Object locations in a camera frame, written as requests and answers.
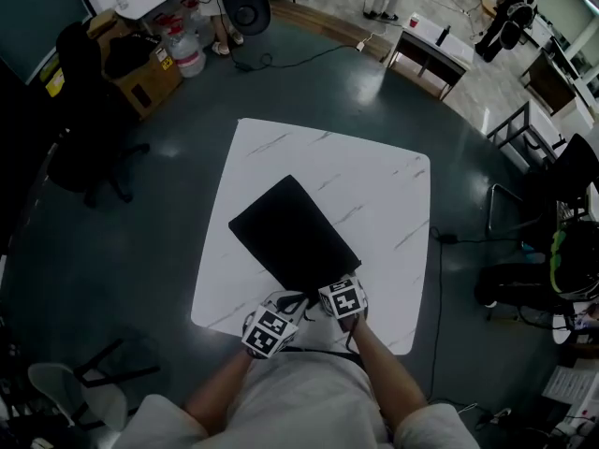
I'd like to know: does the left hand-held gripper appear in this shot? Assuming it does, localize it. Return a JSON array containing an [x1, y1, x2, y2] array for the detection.
[[240, 289, 310, 361]]

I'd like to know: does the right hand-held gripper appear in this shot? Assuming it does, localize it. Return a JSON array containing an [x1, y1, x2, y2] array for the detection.
[[317, 272, 371, 332]]

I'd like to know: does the black drawstring bag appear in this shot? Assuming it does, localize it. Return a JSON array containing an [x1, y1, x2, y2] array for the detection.
[[227, 173, 363, 323]]

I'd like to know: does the person's right forearm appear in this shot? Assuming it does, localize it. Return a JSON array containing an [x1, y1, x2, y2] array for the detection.
[[347, 318, 430, 433]]

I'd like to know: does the person's left forearm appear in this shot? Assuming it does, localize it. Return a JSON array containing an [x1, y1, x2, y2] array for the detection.
[[183, 347, 256, 435]]

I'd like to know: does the person's light grey shirt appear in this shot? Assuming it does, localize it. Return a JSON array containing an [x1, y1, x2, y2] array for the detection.
[[111, 339, 483, 449]]

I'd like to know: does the black green backpack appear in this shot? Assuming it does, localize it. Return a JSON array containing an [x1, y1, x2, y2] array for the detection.
[[549, 220, 599, 301]]

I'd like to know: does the white plastic chair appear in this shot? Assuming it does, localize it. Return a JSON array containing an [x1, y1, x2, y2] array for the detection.
[[26, 338, 163, 432]]

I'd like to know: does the cardboard box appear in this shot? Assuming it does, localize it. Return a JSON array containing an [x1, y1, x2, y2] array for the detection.
[[87, 9, 184, 122]]

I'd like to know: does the white desk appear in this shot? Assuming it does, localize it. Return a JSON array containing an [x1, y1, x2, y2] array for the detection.
[[486, 100, 568, 168]]

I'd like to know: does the small white dark-framed table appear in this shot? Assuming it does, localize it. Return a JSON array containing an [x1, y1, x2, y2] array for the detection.
[[387, 11, 476, 102]]

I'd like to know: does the black mesh chair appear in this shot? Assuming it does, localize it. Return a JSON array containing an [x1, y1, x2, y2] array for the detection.
[[528, 133, 599, 225]]

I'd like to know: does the clear water jug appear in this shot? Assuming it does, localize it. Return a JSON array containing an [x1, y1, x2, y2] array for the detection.
[[180, 0, 214, 49], [167, 28, 208, 80]]

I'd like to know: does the black office chair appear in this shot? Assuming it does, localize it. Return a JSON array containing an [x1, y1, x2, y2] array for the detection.
[[45, 20, 152, 209]]

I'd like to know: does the black garment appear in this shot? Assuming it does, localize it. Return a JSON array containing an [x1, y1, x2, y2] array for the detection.
[[103, 32, 163, 80]]

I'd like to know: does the brown desk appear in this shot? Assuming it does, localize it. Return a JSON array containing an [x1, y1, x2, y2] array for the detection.
[[519, 47, 579, 117]]

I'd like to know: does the yellow packet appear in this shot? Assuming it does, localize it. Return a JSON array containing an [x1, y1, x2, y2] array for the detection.
[[39, 65, 67, 99]]

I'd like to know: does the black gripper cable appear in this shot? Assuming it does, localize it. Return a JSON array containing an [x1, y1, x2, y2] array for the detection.
[[280, 315, 369, 371]]

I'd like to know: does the black floor cable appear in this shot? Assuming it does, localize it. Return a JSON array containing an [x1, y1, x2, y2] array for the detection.
[[231, 42, 362, 73], [427, 224, 493, 407]]

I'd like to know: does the chrome chair frame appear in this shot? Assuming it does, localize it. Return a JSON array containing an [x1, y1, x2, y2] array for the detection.
[[486, 182, 531, 240]]

